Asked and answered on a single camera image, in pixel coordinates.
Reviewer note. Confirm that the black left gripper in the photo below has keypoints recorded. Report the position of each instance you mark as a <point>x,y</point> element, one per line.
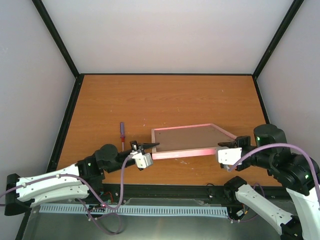
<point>145,146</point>

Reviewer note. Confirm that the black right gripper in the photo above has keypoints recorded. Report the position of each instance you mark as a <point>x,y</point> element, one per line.
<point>233,144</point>

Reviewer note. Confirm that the pink wooden photo frame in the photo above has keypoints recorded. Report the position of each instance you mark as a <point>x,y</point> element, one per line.
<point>188,140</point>

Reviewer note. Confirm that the red blue screwdriver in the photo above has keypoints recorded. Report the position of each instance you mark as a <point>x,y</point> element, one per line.
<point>122,134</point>

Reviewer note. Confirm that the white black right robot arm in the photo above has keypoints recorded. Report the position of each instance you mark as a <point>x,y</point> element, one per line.
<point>290,166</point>

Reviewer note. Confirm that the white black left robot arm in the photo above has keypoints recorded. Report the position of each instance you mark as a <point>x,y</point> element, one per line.
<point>77,181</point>

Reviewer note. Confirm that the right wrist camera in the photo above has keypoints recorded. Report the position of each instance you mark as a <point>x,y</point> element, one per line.
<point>227,157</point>

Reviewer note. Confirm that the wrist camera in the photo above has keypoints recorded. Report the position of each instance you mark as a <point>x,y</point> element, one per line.
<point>227,157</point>
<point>142,160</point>

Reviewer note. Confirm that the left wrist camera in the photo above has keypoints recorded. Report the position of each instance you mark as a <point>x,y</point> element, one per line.
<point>142,160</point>

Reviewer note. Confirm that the light blue cable duct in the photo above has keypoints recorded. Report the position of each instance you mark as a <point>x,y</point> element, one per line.
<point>137,210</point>

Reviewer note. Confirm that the black enclosure frame post right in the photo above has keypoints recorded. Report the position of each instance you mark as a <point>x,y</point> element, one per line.
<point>281,30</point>

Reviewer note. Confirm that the black enclosure frame post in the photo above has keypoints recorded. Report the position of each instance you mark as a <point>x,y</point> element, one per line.
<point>47,20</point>
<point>281,30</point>

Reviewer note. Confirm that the black enclosure frame post left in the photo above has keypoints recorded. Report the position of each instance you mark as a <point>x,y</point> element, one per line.
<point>47,20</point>

